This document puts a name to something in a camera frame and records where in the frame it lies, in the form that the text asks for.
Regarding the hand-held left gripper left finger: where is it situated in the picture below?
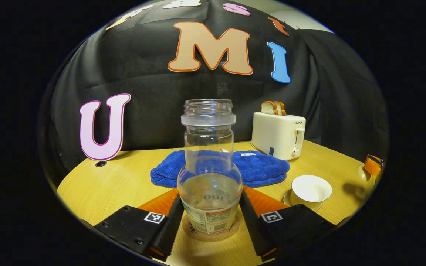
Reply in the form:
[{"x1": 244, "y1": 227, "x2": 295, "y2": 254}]
[{"x1": 94, "y1": 188, "x2": 185, "y2": 262}]

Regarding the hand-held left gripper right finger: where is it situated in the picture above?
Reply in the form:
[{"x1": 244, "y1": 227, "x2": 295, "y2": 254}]
[{"x1": 240, "y1": 186, "x2": 337, "y2": 261}]

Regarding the cream teacup lid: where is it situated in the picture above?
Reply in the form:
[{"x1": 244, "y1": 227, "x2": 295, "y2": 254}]
[{"x1": 357, "y1": 163, "x2": 371, "y2": 182}]

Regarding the round cork coaster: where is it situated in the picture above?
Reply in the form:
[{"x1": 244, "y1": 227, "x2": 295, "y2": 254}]
[{"x1": 181, "y1": 212, "x2": 240, "y2": 242}]

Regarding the clear glass water bottle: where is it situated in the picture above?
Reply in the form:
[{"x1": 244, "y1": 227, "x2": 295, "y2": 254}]
[{"x1": 176, "y1": 99, "x2": 243, "y2": 235}]

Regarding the cream ceramic teacup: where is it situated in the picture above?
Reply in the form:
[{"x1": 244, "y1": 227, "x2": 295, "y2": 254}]
[{"x1": 291, "y1": 175, "x2": 333, "y2": 203}]

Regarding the blue towel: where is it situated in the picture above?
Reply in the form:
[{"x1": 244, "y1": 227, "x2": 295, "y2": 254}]
[{"x1": 150, "y1": 150, "x2": 291, "y2": 189}]

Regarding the white toaster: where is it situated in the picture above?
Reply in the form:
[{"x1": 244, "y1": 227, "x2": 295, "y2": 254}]
[{"x1": 251, "y1": 112, "x2": 306, "y2": 161}]

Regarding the black backdrop cloth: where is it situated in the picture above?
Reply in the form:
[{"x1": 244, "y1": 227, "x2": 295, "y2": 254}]
[{"x1": 41, "y1": 0, "x2": 389, "y2": 174}]

